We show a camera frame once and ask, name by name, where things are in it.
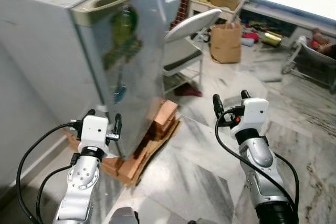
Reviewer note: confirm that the grey baby bouncer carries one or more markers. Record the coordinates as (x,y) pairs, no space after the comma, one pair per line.
(315,56)

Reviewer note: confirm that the red toy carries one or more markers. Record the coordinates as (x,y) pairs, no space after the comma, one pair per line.
(251,37)

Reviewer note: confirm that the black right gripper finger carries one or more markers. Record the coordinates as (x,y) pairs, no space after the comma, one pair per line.
(217,104)
(245,95)

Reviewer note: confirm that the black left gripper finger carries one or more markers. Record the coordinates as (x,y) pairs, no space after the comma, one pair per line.
(117,125)
(90,113)

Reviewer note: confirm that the grey folding chair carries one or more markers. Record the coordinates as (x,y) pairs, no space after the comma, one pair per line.
(191,24)

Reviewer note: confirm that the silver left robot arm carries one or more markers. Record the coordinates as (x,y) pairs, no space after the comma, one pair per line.
(81,182)

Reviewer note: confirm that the red brick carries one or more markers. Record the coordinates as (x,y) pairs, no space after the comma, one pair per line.
(160,130)
(166,110)
(134,164)
(111,166)

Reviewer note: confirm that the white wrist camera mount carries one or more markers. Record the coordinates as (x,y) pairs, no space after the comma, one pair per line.
(253,114)
(94,132)

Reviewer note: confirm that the dark red cloth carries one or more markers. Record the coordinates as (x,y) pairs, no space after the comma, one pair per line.
(188,91)

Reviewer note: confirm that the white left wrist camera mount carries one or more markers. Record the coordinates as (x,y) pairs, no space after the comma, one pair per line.
(94,132)

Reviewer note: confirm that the grey robot leg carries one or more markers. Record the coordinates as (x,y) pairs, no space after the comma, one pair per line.
(123,216)

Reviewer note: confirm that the silver fridge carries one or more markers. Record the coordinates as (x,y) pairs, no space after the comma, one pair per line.
(47,45)

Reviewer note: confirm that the gold metal can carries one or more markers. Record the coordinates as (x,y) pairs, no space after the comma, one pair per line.
(272,39)

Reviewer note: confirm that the brown paper bag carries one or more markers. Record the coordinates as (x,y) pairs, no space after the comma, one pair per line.
(226,44)

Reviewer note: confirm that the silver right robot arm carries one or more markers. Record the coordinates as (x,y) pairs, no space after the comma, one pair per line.
(260,166)

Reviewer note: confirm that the green fridge sticker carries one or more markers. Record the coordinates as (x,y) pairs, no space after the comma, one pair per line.
(123,38)

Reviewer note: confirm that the small blue fridge sticker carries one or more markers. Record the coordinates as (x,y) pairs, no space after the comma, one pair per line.
(119,94)

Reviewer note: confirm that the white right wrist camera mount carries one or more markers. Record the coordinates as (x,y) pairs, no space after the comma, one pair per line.
(253,114)

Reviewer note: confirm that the brown cardboard sheet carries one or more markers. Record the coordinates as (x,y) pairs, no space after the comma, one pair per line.
(167,141)

